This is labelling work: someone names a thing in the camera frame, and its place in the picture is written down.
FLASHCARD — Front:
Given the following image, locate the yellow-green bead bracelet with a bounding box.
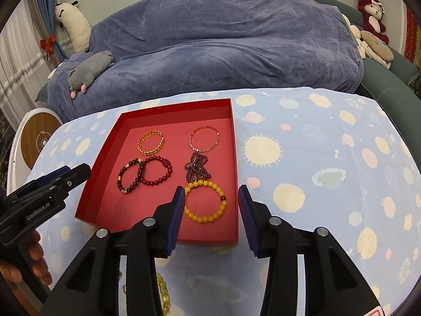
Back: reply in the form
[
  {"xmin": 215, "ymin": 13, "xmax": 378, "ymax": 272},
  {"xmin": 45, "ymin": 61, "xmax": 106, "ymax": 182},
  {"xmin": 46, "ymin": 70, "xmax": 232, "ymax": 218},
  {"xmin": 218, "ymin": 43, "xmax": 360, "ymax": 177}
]
[{"xmin": 121, "ymin": 271, "xmax": 172, "ymax": 316}]

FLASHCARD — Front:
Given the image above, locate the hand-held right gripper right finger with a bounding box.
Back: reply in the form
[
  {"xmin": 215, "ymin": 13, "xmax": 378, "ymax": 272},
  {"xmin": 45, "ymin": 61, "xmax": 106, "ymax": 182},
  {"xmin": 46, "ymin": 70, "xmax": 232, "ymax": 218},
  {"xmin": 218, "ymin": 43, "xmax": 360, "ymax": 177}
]
[{"xmin": 237, "ymin": 184, "xmax": 384, "ymax": 316}]

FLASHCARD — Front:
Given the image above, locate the orange-yellow bead bracelet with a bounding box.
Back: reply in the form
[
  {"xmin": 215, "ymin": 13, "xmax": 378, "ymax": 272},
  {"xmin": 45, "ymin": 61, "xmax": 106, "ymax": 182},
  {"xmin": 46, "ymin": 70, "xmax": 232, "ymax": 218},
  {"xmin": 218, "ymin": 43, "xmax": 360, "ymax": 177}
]
[{"xmin": 182, "ymin": 180, "xmax": 228, "ymax": 223}]

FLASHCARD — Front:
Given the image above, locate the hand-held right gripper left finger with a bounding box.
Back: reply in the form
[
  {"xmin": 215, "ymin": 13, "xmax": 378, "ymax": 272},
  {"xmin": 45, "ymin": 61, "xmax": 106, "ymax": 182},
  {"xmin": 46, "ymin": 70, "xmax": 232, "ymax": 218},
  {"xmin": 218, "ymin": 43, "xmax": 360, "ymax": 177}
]
[{"xmin": 39, "ymin": 185, "xmax": 186, "ymax": 316}]

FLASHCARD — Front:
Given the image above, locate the blue curtain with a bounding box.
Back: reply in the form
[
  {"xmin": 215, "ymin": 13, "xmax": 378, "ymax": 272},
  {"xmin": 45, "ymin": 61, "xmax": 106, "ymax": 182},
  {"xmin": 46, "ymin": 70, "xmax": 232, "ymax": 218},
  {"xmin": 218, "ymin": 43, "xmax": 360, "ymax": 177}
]
[{"xmin": 33, "ymin": 0, "xmax": 77, "ymax": 57}]

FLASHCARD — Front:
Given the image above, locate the cream plush toy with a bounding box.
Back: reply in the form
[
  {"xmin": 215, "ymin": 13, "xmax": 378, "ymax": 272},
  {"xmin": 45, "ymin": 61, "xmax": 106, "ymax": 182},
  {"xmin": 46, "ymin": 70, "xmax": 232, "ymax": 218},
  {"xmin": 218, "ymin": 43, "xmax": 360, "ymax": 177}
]
[{"xmin": 342, "ymin": 13, "xmax": 366, "ymax": 60}]

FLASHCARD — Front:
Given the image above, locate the large gold bangle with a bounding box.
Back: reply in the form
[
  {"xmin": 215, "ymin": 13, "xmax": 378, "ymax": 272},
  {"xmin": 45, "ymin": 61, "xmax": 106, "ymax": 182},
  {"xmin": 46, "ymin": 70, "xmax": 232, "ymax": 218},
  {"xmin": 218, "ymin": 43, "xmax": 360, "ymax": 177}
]
[{"xmin": 137, "ymin": 131, "xmax": 165, "ymax": 156}]

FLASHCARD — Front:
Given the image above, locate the red cardboard box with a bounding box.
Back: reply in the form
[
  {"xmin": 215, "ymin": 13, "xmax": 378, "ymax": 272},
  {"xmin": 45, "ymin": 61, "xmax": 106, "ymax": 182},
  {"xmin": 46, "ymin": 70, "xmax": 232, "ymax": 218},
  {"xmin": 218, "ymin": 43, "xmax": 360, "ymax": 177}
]
[{"xmin": 75, "ymin": 98, "xmax": 239, "ymax": 246}]

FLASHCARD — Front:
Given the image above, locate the white device with wooden disc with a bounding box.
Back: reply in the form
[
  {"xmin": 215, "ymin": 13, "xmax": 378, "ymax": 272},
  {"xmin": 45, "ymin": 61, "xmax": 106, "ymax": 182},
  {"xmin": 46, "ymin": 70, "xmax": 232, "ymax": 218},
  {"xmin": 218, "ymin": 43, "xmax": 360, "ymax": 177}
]
[{"xmin": 8, "ymin": 107, "xmax": 64, "ymax": 178}]

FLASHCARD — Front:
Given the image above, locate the green sofa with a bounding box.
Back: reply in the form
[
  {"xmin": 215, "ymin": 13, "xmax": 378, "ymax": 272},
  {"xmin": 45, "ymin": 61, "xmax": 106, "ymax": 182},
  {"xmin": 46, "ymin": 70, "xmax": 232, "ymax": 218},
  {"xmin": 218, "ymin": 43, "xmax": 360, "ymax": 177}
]
[{"xmin": 36, "ymin": 0, "xmax": 419, "ymax": 112}]

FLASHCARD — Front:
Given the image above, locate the dark red bead bracelet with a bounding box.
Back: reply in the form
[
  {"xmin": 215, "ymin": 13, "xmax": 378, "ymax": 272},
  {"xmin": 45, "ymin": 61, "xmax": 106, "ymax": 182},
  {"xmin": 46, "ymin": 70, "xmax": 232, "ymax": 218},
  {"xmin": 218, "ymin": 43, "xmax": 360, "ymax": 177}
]
[{"xmin": 140, "ymin": 156, "xmax": 173, "ymax": 187}]

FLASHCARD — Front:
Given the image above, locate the beige round plush toy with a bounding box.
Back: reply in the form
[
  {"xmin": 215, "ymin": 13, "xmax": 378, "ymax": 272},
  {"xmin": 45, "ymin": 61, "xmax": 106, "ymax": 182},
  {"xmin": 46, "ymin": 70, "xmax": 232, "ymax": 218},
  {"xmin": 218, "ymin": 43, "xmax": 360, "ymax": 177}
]
[{"xmin": 360, "ymin": 30, "xmax": 394, "ymax": 70}]

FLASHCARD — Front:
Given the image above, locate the red wall hanging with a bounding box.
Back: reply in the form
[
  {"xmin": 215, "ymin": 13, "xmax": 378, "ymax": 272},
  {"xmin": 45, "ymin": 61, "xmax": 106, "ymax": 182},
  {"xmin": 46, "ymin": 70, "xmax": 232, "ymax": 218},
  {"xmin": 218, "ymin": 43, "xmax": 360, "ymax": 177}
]
[{"xmin": 404, "ymin": 7, "xmax": 421, "ymax": 62}]

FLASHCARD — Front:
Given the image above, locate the white sheer curtain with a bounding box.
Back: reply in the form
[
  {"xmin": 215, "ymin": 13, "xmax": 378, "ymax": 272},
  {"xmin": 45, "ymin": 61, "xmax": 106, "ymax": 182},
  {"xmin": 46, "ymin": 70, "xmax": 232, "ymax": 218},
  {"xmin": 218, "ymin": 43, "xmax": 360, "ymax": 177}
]
[{"xmin": 0, "ymin": 0, "xmax": 66, "ymax": 129}]

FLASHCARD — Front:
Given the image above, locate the blue-grey velvet blanket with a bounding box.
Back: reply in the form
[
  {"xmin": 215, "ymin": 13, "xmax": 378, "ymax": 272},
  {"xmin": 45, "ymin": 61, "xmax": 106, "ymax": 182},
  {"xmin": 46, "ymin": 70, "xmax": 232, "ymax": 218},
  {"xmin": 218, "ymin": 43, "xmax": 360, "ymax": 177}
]
[{"xmin": 48, "ymin": 0, "xmax": 365, "ymax": 124}]

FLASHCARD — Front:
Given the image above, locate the person's left hand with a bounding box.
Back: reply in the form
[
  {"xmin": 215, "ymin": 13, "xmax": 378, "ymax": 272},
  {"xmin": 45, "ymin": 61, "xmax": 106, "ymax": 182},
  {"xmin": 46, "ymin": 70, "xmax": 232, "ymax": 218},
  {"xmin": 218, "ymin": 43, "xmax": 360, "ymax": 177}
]
[{"xmin": 0, "ymin": 230, "xmax": 53, "ymax": 285}]

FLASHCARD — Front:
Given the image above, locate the dark brown bead bracelet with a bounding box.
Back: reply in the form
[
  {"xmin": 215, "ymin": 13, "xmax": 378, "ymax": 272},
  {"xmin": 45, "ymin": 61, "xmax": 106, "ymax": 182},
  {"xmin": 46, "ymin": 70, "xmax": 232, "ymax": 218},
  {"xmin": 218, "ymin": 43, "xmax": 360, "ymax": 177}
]
[{"xmin": 118, "ymin": 159, "xmax": 145, "ymax": 194}]

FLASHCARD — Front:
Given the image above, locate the red monkey plush toy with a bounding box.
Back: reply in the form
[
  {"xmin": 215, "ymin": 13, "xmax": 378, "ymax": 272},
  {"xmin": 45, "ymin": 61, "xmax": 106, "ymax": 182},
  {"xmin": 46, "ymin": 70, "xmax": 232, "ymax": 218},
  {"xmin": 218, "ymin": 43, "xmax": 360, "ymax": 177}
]
[{"xmin": 358, "ymin": 0, "xmax": 389, "ymax": 45}]

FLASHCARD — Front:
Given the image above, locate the white long plush toy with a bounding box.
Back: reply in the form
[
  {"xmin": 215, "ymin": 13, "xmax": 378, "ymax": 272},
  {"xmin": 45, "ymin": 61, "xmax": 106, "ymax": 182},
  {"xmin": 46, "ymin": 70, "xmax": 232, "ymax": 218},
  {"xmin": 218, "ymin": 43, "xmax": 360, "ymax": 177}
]
[{"xmin": 54, "ymin": 1, "xmax": 92, "ymax": 53}]

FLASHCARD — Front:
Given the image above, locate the grey plush toy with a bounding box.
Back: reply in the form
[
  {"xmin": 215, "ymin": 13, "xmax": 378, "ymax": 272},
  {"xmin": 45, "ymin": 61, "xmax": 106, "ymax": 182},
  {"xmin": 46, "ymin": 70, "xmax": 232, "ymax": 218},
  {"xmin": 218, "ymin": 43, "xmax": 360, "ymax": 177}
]
[{"xmin": 68, "ymin": 50, "xmax": 114, "ymax": 98}]

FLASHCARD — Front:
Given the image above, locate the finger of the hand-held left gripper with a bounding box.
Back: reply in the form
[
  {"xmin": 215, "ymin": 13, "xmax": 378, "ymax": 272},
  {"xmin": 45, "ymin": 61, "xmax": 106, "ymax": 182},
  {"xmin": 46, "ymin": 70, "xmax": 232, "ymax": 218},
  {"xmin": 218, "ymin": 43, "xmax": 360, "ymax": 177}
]
[
  {"xmin": 49, "ymin": 164, "xmax": 91, "ymax": 201},
  {"xmin": 15, "ymin": 166, "xmax": 71, "ymax": 194}
]

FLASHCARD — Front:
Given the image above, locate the thin rose gold bangle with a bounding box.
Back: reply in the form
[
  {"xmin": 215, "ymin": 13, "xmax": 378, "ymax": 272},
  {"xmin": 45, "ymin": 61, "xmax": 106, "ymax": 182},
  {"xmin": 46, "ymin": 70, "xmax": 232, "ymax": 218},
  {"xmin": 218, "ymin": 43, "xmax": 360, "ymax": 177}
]
[{"xmin": 189, "ymin": 126, "xmax": 221, "ymax": 154}]

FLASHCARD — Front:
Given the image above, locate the garnet multi-strand bracelet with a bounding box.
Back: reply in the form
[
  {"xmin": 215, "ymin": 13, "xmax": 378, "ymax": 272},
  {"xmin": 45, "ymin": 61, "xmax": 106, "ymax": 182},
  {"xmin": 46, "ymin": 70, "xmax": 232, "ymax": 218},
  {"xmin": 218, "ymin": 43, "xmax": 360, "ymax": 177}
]
[{"xmin": 184, "ymin": 152, "xmax": 211, "ymax": 182}]

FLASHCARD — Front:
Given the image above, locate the red ribbon bow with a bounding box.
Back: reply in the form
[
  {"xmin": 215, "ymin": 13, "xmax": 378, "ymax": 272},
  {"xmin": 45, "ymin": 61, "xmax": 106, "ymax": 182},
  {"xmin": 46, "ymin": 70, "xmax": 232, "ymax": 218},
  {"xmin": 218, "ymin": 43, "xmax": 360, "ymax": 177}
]
[{"xmin": 40, "ymin": 37, "xmax": 56, "ymax": 61}]

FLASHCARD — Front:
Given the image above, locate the light blue planet-print cloth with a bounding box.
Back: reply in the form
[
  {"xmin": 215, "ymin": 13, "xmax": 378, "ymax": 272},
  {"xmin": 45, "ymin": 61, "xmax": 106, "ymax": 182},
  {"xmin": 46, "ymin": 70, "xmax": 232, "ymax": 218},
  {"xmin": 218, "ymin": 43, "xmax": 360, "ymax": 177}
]
[{"xmin": 8, "ymin": 86, "xmax": 421, "ymax": 316}]

